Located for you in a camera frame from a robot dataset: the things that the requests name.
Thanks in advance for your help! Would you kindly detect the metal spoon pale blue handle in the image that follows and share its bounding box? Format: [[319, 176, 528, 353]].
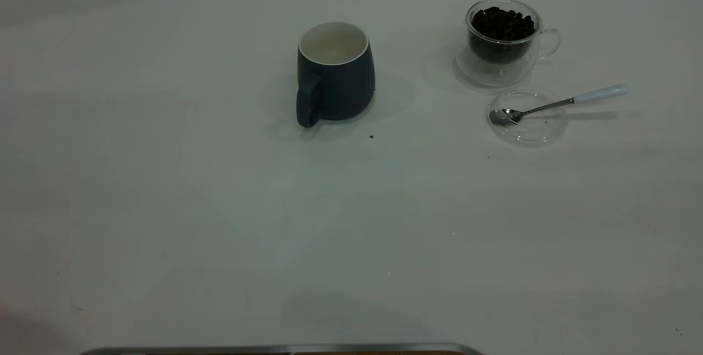
[[489, 84, 630, 126]]

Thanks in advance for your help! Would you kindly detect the clear round glass lid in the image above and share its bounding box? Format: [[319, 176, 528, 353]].
[[488, 89, 568, 147]]

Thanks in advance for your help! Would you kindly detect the clear double-wall glass cup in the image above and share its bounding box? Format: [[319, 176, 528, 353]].
[[455, 0, 561, 89]]

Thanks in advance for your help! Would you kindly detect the dark grey ceramic mug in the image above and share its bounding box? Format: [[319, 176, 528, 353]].
[[296, 21, 376, 129]]

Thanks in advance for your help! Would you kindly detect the pile of coffee beans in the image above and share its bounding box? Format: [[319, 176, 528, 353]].
[[471, 7, 536, 64]]

